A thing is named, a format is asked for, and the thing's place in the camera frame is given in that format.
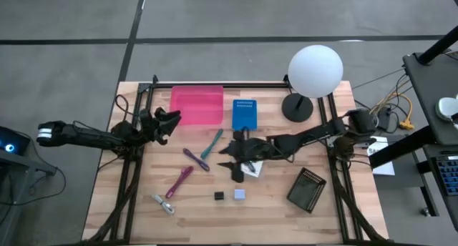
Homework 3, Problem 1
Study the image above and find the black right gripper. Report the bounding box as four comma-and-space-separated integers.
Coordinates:
217, 130, 275, 184

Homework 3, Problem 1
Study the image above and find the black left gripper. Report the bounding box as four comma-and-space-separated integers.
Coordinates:
139, 107, 182, 145

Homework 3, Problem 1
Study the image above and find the white braided usb cable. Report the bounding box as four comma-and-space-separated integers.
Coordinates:
151, 193, 176, 215

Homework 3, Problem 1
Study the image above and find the pink translucent plastic bin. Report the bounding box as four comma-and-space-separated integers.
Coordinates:
170, 84, 225, 127

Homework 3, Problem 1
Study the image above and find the white printed packet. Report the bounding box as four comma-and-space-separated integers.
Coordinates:
240, 160, 264, 179

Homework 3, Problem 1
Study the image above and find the blue plastic basket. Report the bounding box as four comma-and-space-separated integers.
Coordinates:
231, 99, 258, 132

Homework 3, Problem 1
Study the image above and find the black plastic basket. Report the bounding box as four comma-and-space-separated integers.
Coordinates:
286, 167, 327, 215

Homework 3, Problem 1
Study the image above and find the white globe lamp black base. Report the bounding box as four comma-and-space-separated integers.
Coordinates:
281, 44, 344, 124

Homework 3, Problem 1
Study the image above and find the black device with blue light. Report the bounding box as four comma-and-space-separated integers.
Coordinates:
0, 125, 31, 157

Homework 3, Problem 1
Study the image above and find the grey equipment stand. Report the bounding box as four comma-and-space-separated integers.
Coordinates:
0, 153, 58, 246

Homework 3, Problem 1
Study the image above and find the black side table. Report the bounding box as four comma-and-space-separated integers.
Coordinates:
401, 51, 458, 232

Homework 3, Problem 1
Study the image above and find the blue keyed keyboard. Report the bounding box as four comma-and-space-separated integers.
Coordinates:
434, 155, 458, 197

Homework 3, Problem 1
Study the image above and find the white round headset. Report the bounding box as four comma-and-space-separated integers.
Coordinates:
434, 94, 458, 122

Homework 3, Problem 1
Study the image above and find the black slanted pole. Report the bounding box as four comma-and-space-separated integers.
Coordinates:
417, 24, 458, 66

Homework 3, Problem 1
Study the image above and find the black floor cable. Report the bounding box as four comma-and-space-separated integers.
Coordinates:
0, 167, 67, 207

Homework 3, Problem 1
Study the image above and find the yellow cable bundle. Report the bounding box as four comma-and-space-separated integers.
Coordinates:
370, 90, 416, 131

